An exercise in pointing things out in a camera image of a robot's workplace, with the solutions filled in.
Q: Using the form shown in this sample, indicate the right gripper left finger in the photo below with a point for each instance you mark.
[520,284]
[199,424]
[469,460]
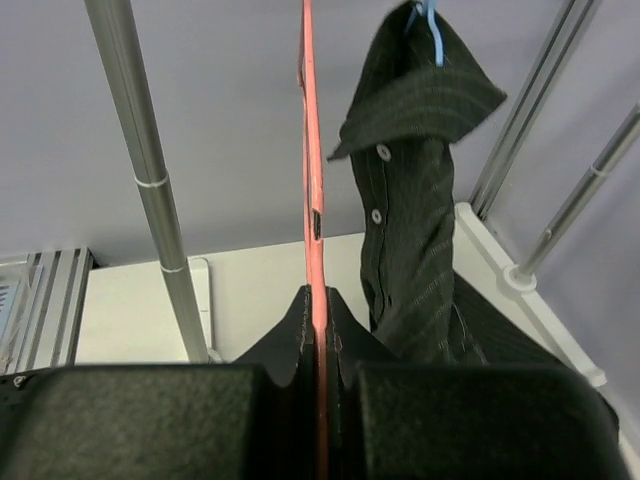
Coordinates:
[248,419]

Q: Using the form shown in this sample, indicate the blue wire hanger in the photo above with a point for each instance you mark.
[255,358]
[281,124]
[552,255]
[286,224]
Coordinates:
[427,11]

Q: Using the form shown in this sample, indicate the pink wire hanger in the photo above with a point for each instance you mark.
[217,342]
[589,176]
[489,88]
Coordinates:
[313,234]

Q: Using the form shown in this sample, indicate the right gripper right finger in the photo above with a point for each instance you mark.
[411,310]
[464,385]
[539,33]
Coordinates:
[396,420]

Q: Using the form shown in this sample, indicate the grey clothes rack pole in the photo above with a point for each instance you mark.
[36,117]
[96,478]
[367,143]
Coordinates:
[116,36]

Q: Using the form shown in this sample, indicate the black pinstripe shirt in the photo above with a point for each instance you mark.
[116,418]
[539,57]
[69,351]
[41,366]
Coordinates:
[405,116]

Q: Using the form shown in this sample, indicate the white clothes rack base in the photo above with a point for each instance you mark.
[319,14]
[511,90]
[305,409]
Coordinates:
[481,262]

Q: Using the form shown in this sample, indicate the aluminium mounting rail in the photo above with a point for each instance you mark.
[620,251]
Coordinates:
[42,302]

